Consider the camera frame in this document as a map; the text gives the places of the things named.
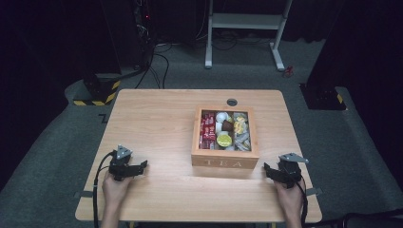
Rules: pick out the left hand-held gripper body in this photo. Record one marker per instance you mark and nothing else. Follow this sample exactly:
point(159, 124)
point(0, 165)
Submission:
point(120, 164)

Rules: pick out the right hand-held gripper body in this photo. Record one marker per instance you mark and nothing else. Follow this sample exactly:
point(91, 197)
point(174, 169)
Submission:
point(290, 171)

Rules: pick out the wooden tea box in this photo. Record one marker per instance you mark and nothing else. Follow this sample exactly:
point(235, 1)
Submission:
point(223, 158)

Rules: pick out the green-lid coffee capsule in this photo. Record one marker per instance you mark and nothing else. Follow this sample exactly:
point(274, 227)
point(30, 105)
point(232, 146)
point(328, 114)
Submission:
point(224, 140)

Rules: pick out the person's left hand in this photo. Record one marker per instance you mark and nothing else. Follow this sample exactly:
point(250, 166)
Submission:
point(114, 190)

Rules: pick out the person's right hand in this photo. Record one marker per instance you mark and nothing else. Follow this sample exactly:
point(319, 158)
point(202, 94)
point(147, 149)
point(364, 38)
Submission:
point(290, 199)

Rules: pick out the grey tape piece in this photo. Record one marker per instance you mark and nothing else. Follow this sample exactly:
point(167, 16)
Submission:
point(84, 194)
point(313, 191)

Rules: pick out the clear plastic packets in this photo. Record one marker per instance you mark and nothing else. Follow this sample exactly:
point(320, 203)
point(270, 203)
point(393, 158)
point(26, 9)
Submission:
point(243, 141)

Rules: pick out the yellow packets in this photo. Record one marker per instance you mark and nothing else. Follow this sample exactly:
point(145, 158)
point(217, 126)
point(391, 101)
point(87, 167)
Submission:
point(239, 126)

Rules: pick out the brown coffee capsule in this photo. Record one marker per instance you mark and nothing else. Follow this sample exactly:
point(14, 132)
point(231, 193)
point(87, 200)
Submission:
point(227, 125)

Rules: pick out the row of red packets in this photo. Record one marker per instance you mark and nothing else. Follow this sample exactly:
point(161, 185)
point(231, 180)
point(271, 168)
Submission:
point(207, 129)

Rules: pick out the black yellow striped base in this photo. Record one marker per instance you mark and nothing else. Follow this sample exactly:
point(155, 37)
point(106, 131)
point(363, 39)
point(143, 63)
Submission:
point(104, 91)

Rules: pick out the grey table grommet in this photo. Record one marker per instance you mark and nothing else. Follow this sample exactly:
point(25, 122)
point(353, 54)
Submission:
point(232, 102)

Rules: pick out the black stand base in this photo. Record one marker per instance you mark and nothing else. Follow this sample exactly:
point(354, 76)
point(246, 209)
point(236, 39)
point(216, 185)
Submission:
point(323, 98)

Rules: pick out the red floor object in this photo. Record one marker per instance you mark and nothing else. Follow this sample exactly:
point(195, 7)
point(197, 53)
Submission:
point(287, 71)

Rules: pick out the dark equipment rack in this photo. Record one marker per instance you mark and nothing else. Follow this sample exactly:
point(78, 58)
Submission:
point(142, 28)

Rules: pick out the white metal stand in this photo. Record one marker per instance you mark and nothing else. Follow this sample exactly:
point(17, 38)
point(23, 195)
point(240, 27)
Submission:
point(247, 21)

